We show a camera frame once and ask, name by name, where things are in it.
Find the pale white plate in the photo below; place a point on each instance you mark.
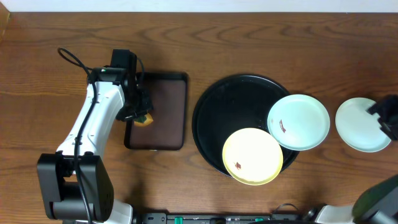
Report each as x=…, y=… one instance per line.
x=359, y=129

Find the yellow plate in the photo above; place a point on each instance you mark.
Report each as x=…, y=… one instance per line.
x=252, y=156

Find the light green plate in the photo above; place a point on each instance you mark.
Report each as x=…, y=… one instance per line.
x=298, y=122

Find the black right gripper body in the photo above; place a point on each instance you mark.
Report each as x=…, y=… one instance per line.
x=389, y=109

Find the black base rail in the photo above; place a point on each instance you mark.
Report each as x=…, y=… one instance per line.
x=201, y=218

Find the black rectangular tray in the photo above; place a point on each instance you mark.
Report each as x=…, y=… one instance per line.
x=168, y=92

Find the orange green scrub sponge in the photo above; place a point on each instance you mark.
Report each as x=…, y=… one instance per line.
x=143, y=120

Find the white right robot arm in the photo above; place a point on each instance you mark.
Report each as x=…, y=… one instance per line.
x=379, y=203

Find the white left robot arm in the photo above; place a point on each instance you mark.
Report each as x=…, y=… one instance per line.
x=74, y=183

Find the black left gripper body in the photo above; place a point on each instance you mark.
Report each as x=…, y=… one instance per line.
x=137, y=109

